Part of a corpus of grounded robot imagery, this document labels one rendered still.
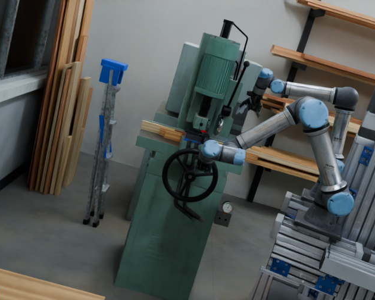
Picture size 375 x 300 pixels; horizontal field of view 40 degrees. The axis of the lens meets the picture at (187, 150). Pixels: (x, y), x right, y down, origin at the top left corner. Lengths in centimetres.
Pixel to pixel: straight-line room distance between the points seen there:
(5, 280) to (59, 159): 224
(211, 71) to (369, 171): 96
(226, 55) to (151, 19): 246
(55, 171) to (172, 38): 188
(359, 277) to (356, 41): 330
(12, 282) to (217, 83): 151
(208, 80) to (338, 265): 117
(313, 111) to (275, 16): 306
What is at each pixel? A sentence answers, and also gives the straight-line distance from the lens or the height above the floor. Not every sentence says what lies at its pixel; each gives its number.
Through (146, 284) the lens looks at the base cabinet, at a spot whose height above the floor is 6.
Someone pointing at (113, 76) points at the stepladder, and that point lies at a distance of 351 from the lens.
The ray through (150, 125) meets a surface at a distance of 294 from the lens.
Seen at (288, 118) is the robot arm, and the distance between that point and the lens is 236.
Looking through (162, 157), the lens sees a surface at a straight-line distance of 279.
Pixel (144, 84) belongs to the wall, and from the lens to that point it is 521.
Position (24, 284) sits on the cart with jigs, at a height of 53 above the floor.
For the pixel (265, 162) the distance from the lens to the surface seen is 485.
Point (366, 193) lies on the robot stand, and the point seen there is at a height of 100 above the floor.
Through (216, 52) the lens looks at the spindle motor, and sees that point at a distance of 280.
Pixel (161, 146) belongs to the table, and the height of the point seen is 88.
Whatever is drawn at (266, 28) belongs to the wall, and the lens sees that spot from 519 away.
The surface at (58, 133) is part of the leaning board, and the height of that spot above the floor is 50.
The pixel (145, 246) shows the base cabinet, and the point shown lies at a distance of 297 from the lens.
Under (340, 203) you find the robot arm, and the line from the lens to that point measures 234.
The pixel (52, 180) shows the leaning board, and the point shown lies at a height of 11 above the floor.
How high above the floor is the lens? 152
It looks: 13 degrees down
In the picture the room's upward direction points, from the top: 17 degrees clockwise
